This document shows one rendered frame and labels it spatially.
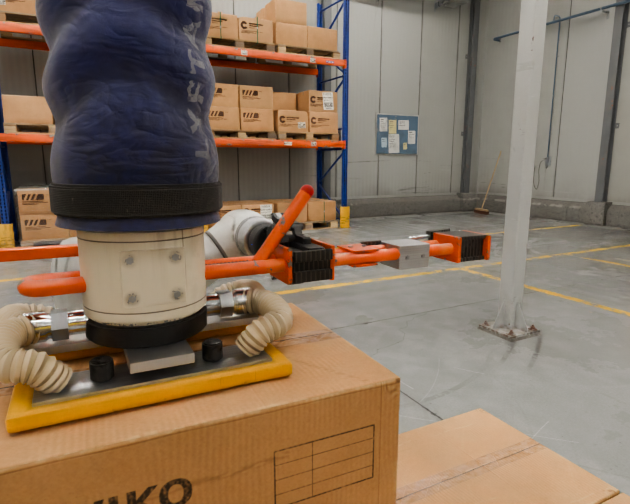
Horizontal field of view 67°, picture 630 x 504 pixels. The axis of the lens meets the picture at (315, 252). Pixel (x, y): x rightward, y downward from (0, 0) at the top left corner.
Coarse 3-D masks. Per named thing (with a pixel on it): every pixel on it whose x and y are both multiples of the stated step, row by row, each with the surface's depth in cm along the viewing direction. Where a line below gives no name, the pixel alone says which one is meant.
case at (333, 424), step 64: (0, 384) 65; (256, 384) 65; (320, 384) 65; (384, 384) 66; (0, 448) 50; (64, 448) 50; (128, 448) 52; (192, 448) 55; (256, 448) 59; (320, 448) 63; (384, 448) 68
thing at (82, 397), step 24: (96, 360) 59; (216, 360) 65; (240, 360) 65; (264, 360) 66; (288, 360) 67; (24, 384) 59; (72, 384) 58; (96, 384) 58; (120, 384) 58; (144, 384) 59; (168, 384) 59; (192, 384) 60; (216, 384) 62; (240, 384) 63; (24, 408) 53; (48, 408) 53; (72, 408) 54; (96, 408) 55; (120, 408) 57
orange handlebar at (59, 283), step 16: (432, 240) 95; (0, 256) 82; (16, 256) 83; (32, 256) 84; (48, 256) 85; (64, 256) 87; (272, 256) 79; (336, 256) 80; (352, 256) 81; (368, 256) 83; (384, 256) 84; (64, 272) 66; (208, 272) 70; (224, 272) 71; (240, 272) 73; (256, 272) 74; (272, 272) 76; (32, 288) 61; (48, 288) 61; (64, 288) 62; (80, 288) 63
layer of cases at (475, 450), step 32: (480, 416) 132; (416, 448) 118; (448, 448) 118; (480, 448) 118; (512, 448) 118; (544, 448) 118; (416, 480) 106; (448, 480) 106; (480, 480) 106; (512, 480) 106; (544, 480) 106; (576, 480) 106
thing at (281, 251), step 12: (312, 240) 84; (276, 252) 79; (288, 252) 75; (300, 252) 75; (312, 252) 76; (324, 252) 77; (288, 264) 75; (300, 264) 76; (312, 264) 77; (324, 264) 78; (276, 276) 80; (288, 276) 75; (300, 276) 75; (312, 276) 76; (324, 276) 77
